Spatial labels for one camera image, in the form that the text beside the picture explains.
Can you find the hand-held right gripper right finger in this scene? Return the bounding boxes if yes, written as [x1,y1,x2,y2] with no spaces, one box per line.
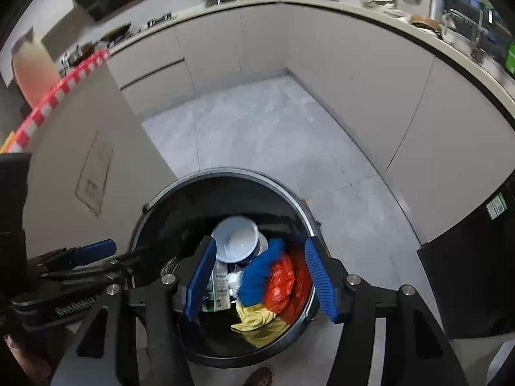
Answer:
[304,236,469,386]

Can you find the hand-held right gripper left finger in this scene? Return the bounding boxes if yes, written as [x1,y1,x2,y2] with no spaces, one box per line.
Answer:
[50,235,218,386]

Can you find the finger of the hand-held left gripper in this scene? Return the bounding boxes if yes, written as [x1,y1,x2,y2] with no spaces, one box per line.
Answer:
[36,239,117,272]
[48,249,149,286]

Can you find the red paper cup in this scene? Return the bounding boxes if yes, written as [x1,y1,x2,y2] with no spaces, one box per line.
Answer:
[257,231,314,317]

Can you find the green white carton box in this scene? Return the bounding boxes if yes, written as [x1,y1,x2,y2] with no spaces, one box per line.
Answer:
[202,258,232,313]

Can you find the white paper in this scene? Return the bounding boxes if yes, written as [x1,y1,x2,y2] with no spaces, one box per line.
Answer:
[226,270,245,296]

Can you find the red plastic bag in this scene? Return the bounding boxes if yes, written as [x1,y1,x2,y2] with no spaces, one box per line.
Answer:
[263,253,297,314]

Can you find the small blue bowl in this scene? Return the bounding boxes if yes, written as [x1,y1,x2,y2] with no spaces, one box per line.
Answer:
[211,216,260,264]

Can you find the blue cloth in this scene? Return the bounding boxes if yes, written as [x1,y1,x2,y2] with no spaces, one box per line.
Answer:
[239,238,287,306]

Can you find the black round trash bin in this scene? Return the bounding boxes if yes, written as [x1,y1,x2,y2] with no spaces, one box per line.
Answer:
[128,167,323,368]

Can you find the yellow cloth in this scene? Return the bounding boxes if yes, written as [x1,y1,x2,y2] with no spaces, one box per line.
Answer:
[230,301,292,348]

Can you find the person's left forearm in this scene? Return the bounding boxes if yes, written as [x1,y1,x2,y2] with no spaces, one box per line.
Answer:
[2,327,55,386]

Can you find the beige kitchen island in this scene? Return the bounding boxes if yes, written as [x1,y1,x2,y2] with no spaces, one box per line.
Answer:
[24,62,180,258]

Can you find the clear document sleeve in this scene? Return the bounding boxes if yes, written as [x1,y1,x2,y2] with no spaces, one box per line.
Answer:
[76,131,114,218]

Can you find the person's brown shoe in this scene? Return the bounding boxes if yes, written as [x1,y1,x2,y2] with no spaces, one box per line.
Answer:
[243,366,274,386]

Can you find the red white checked tablecloth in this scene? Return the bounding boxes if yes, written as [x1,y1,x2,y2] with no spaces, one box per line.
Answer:
[6,48,111,154]

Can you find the pink thermos jug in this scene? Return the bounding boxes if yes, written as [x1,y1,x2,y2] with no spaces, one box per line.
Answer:
[11,28,61,107]

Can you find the black appliance with green label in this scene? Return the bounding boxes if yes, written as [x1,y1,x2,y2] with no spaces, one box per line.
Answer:
[416,179,515,340]

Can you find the black wok with lid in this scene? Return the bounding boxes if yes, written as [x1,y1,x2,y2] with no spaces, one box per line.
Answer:
[100,24,133,47]

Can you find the grey base cabinets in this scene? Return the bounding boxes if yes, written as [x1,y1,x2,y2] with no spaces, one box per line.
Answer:
[108,2,515,246]

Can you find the black gas stove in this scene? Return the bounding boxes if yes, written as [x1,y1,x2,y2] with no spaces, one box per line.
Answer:
[147,14,178,29]

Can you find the grey kitchen counter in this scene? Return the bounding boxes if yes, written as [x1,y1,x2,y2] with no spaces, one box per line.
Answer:
[60,0,515,121]

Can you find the wooden bowl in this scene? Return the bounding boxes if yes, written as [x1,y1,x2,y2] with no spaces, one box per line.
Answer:
[409,14,441,33]

